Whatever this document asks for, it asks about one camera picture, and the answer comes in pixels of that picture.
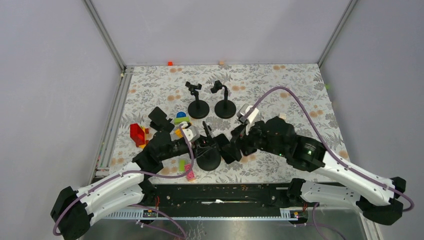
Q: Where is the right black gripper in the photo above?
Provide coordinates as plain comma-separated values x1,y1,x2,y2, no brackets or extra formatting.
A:
221,117,287,162

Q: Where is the black pole stand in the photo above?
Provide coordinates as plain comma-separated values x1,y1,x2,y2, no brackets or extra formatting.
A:
196,143,221,172
210,80,236,119

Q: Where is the purple phone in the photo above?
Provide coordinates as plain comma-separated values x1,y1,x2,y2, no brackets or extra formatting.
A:
240,143,257,156

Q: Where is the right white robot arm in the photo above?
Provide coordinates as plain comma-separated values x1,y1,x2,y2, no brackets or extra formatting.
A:
230,116,406,226

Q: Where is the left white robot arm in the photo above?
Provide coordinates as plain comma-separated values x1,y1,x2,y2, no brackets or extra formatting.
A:
50,122,216,240

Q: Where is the blue arch block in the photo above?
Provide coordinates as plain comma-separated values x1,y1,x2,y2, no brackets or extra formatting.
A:
176,111,187,118

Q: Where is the long green block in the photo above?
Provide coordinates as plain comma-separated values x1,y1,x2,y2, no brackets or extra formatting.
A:
174,116,190,125

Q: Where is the floral patterned table mat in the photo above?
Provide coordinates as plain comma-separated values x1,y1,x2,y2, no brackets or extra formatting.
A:
109,64,349,184

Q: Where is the small green block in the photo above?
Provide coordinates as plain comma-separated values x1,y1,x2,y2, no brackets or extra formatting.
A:
178,159,186,172

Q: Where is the stacked coloured cube tower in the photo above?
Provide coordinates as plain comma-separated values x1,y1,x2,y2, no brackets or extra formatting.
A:
279,113,287,120

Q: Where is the pink studded toy brick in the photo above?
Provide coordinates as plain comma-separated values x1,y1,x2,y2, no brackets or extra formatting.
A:
184,164,195,182

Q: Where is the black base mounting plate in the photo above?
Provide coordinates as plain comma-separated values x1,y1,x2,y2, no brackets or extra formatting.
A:
145,182,321,219

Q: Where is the red yellow toy truck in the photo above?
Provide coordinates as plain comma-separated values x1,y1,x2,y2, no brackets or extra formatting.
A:
129,123,150,149

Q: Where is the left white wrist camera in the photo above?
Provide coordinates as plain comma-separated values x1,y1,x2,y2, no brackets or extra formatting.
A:
178,121,201,143

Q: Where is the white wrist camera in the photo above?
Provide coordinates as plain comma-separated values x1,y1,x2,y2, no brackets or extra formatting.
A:
236,103,260,124
178,121,201,143

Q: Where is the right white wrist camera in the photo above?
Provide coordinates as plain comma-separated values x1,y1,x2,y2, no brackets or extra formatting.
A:
236,103,260,124

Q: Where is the orange triangular plastic frame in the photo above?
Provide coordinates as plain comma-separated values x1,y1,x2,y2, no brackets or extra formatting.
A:
174,127,183,138

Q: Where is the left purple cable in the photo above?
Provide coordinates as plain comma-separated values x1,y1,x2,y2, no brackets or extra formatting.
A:
52,124,196,239

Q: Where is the purple cable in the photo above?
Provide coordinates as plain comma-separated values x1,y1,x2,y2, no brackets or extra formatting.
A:
52,124,196,239
240,86,415,240

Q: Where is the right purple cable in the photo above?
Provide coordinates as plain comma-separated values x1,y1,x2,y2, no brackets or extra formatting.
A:
240,86,415,240

